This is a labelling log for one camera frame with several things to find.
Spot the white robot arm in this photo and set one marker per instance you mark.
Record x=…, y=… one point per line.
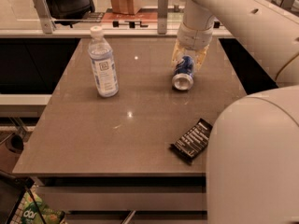
x=252, y=159

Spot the clear plastic water bottle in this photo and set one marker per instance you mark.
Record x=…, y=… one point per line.
x=102, y=60

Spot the metal glass bracket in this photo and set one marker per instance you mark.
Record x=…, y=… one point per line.
x=292, y=5
x=42, y=10
x=162, y=17

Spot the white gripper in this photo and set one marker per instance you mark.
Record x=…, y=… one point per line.
x=193, y=38

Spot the black snack bar wrapper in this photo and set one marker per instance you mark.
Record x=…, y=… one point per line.
x=191, y=144

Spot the grey table drawer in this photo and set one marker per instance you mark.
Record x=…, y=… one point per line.
x=124, y=198

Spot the black wire basket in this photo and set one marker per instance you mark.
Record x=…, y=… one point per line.
x=12, y=189

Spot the middle metal glass bracket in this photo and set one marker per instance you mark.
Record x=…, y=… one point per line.
x=162, y=17

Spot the right metal glass bracket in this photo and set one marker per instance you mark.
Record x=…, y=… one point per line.
x=292, y=5

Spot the black office chair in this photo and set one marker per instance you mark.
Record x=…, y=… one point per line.
x=69, y=12

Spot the left metal glass bracket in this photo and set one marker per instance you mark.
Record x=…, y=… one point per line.
x=42, y=10

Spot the colourful floor mat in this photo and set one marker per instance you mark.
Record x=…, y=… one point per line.
x=145, y=17

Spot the blue pepsi can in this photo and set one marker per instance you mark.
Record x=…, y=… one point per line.
x=182, y=79

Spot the green chip bag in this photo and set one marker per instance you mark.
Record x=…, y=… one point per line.
x=36, y=211

